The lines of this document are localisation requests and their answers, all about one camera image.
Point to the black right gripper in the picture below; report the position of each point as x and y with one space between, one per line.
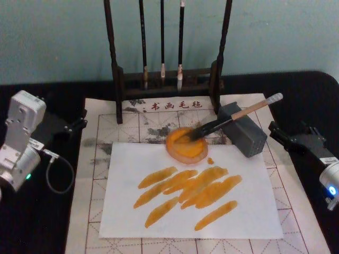
310 145

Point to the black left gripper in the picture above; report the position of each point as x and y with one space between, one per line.
51 127

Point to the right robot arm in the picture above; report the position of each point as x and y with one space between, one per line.
329 182

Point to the grey perforated rectangular block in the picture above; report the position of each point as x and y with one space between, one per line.
246 135

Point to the dark wooden brush rack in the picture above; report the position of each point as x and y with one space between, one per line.
116 79

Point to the white gridded calligraphy felt mat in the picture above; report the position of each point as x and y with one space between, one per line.
87 185

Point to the white paper with orange strokes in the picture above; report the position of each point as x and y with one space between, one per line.
127 164

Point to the hanging black brush, brown tip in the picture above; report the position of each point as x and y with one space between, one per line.
143 39

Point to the round dish of orange paint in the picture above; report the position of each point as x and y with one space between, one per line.
182 150

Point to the black table cloth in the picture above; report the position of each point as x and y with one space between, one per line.
34 227

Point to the hanging black brush, short tip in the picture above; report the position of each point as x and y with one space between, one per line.
162 39

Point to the hanging black brush, white tip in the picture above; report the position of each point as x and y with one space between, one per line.
180 39

